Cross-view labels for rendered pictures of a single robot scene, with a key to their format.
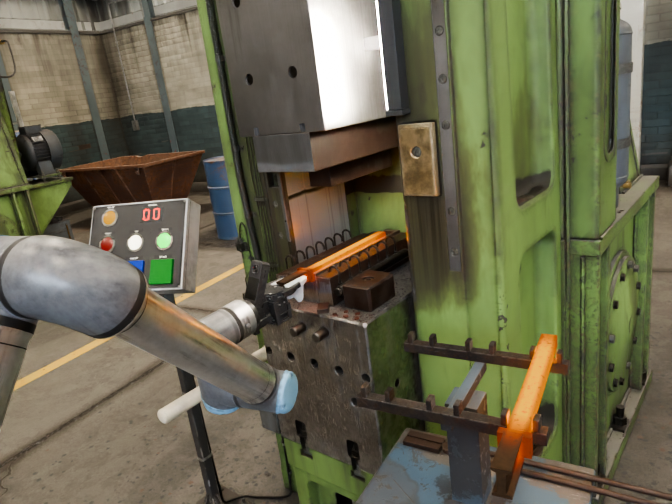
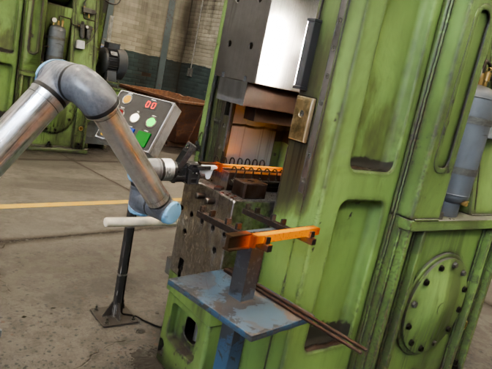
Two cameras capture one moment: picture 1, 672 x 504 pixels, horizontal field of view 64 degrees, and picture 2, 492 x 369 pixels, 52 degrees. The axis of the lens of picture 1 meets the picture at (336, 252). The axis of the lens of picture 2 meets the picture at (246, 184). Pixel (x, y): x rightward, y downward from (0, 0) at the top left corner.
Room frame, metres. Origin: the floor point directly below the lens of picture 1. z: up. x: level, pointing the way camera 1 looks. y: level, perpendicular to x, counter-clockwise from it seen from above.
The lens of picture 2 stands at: (-0.68, -0.41, 1.37)
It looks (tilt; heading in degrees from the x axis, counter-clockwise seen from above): 11 degrees down; 10
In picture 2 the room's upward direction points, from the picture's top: 12 degrees clockwise
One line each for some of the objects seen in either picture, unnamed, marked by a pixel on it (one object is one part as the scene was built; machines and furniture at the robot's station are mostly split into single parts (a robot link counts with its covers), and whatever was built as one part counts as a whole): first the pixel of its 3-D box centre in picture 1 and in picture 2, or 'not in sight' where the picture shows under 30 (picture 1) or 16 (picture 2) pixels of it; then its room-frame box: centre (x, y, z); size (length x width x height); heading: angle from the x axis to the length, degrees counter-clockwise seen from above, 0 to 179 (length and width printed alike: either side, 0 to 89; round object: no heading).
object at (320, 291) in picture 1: (349, 261); (252, 176); (1.54, -0.04, 0.96); 0.42 x 0.20 x 0.09; 139
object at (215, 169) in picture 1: (235, 195); not in sight; (6.13, 1.05, 0.44); 0.59 x 0.59 x 0.88
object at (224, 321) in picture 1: (210, 338); (146, 170); (1.11, 0.30, 0.96); 0.12 x 0.09 x 0.10; 139
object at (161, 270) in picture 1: (162, 271); (142, 139); (1.53, 0.52, 1.01); 0.07 x 0.05 x 0.07; 74
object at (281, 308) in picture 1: (264, 308); (184, 171); (1.23, 0.19, 0.97); 0.12 x 0.08 x 0.09; 139
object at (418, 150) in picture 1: (418, 160); (302, 118); (1.27, -0.22, 1.27); 0.09 x 0.02 x 0.17; 49
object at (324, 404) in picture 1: (375, 343); (250, 235); (1.51, -0.08, 0.69); 0.56 x 0.38 x 0.45; 139
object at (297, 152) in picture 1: (333, 140); (269, 97); (1.54, -0.04, 1.32); 0.42 x 0.20 x 0.10; 139
